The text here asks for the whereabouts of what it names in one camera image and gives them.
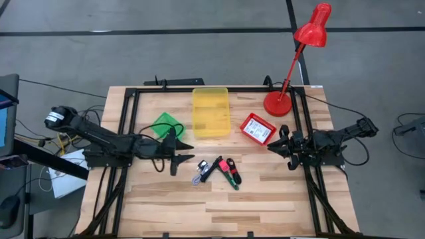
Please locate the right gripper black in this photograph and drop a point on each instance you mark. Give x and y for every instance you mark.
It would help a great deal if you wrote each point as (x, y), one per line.
(300, 146)

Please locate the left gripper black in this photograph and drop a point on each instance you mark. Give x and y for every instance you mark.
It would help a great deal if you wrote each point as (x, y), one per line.
(156, 148)

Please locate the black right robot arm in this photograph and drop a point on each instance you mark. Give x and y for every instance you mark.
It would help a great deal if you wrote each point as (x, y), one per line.
(338, 137)

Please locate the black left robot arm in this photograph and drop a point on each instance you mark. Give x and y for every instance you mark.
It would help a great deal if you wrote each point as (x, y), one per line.
(99, 137)

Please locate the yellow translucent plastic bin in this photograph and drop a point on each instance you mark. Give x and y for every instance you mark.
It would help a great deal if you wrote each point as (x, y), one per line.
(211, 113)

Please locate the white printed card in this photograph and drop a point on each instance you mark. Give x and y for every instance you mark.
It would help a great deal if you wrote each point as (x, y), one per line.
(257, 131)

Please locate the green plastic basket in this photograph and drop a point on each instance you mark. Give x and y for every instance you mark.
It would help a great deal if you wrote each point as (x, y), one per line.
(162, 124)

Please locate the red and white box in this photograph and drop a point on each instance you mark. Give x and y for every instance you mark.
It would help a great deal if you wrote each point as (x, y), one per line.
(245, 131)

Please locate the red desk lamp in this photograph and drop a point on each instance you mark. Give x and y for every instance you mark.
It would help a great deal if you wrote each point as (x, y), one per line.
(278, 103)

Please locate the black power strip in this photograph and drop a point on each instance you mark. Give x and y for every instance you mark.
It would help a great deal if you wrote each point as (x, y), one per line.
(179, 81)

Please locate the white paper sheet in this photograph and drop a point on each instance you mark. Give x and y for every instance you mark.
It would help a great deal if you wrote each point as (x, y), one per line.
(68, 181)

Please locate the black metal beam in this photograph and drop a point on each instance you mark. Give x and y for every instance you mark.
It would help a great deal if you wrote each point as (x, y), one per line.
(50, 159)

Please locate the small screen device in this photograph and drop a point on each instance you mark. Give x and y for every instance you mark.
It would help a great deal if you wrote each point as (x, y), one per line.
(11, 161)

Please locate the computer monitor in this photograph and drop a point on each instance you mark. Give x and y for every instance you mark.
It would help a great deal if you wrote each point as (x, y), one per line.
(8, 116)

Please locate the black computer mouse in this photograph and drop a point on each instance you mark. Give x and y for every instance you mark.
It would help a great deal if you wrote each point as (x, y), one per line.
(8, 210)

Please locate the black aluminium table frame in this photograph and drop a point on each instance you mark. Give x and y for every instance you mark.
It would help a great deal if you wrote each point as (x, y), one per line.
(131, 99)

